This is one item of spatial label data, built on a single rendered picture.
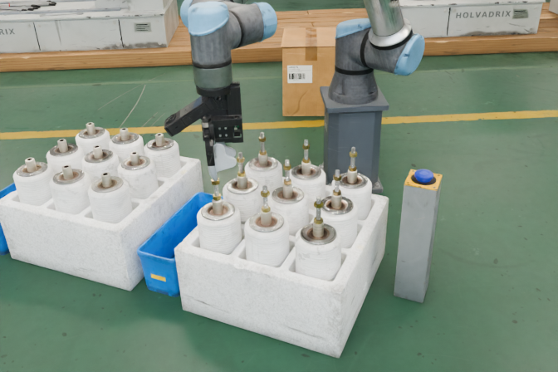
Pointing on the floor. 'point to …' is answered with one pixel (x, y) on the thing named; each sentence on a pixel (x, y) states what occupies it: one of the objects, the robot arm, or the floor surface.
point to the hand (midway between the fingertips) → (212, 173)
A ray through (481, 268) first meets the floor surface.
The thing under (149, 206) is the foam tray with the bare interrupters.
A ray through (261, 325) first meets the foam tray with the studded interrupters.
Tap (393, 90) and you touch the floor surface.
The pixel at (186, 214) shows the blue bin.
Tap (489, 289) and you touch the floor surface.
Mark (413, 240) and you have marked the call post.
